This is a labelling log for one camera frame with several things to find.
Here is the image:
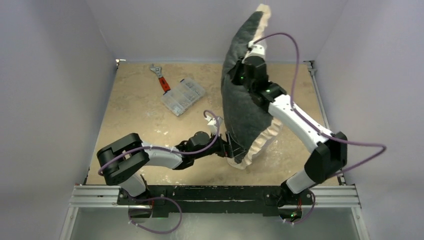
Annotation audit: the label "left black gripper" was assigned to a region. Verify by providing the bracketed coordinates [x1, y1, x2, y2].
[193, 130, 246, 160]

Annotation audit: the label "grey pillow with cream ruffle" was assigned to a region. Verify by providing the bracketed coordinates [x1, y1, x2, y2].
[220, 3, 283, 170]

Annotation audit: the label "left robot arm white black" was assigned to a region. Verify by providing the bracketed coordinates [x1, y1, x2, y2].
[96, 131, 246, 205]

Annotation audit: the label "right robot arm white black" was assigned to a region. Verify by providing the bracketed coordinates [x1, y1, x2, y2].
[232, 56, 347, 207]

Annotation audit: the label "clear plastic screw box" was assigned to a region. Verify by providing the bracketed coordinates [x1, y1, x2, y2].
[161, 77, 206, 117]

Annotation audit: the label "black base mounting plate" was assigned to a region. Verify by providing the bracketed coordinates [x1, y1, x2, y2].
[117, 185, 314, 219]

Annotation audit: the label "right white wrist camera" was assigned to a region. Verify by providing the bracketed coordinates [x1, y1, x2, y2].
[242, 40, 267, 64]

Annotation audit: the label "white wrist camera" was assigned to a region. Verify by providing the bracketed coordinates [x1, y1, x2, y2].
[242, 40, 267, 64]
[205, 116, 223, 135]

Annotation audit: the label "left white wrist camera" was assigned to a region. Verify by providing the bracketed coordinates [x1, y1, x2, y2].
[205, 116, 223, 135]

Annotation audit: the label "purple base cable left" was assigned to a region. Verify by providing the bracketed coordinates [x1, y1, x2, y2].
[127, 195, 184, 235]

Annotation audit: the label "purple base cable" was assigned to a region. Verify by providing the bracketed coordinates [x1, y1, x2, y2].
[127, 195, 184, 235]
[282, 193, 318, 226]

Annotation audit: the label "red handled adjustable wrench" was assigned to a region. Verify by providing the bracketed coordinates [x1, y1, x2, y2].
[150, 63, 171, 94]

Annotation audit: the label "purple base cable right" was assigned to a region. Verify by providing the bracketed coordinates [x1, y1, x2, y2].
[282, 193, 318, 226]

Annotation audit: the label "aluminium frame rail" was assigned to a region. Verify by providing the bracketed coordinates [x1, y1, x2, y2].
[69, 62, 360, 209]

